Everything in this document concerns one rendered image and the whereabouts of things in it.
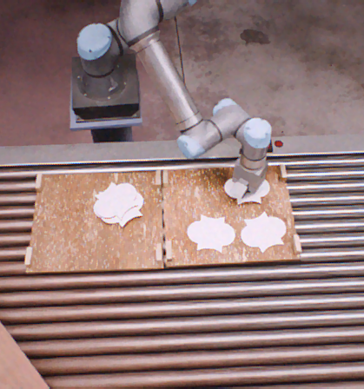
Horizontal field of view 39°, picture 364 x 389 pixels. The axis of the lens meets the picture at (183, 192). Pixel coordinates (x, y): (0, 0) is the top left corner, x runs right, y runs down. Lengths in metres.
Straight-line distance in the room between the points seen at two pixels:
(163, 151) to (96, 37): 0.44
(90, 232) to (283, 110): 1.84
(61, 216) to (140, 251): 0.28
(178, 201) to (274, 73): 1.87
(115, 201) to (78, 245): 0.18
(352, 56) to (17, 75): 2.15
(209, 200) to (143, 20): 0.61
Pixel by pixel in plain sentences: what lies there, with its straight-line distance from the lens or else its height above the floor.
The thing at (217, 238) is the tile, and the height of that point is 0.94.
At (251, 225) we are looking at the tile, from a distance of 1.62.
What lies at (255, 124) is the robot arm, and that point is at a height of 1.26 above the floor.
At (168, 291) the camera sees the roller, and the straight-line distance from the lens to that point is 1.54.
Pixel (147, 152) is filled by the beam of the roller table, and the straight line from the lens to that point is 1.80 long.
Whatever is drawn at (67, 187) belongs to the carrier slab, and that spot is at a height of 0.94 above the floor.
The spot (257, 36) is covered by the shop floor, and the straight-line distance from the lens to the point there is 3.62.
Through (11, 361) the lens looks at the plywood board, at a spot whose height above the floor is 1.04.
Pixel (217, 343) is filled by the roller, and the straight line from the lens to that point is 1.50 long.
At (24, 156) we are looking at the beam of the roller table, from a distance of 1.87.
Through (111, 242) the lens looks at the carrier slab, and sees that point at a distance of 1.60.
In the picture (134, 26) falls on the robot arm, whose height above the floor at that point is 1.46.
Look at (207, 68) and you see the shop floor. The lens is 3.38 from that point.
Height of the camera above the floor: 2.36
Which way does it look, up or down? 58 degrees down
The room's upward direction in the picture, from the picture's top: straight up
